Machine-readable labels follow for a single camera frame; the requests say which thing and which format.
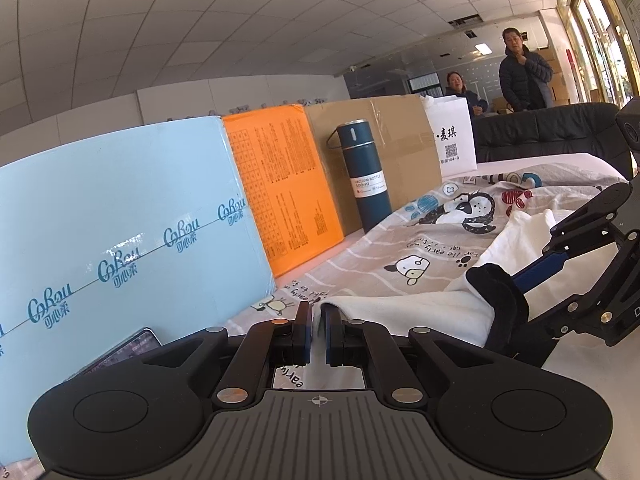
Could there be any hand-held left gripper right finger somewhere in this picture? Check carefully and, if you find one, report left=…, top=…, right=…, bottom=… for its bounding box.
left=320, top=304, right=482, bottom=406

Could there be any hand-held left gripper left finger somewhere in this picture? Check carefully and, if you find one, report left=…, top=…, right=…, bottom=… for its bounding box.
left=145, top=301, right=314, bottom=411

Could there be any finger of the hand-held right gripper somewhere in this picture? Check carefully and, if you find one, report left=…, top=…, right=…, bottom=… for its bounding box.
left=520, top=230, right=640, bottom=367
left=512, top=182, right=637, bottom=292

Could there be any white and black garment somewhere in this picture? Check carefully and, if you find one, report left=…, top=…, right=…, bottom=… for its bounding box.
left=315, top=207, right=581, bottom=358

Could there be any black leather sofa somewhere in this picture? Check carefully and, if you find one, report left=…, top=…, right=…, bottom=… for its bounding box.
left=472, top=101, right=637, bottom=177

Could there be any stack of cardboard boxes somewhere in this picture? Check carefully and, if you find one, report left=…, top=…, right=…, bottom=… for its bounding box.
left=487, top=46, right=572, bottom=114

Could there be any printed striped bedsheet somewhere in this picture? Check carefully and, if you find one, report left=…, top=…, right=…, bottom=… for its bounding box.
left=220, top=162, right=629, bottom=392

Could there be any wooden framed window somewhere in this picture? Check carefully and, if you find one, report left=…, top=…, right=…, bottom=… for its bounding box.
left=554, top=0, right=640, bottom=107

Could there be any orange cardboard box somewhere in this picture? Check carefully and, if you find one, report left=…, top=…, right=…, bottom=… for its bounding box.
left=221, top=104, right=346, bottom=278

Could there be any white paper bag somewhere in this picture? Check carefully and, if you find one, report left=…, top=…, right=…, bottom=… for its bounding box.
left=424, top=94, right=479, bottom=179

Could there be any dark blue vacuum bottle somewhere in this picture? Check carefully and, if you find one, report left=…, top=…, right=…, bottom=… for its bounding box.
left=327, top=120, right=393, bottom=234

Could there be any black smartphone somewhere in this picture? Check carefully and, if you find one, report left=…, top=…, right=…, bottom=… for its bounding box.
left=75, top=327, right=164, bottom=377

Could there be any brown cardboard box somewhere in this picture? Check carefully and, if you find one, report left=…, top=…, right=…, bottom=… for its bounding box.
left=304, top=94, right=443, bottom=235

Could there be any large light blue box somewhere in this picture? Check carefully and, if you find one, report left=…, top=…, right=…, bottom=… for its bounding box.
left=0, top=116, right=279, bottom=463

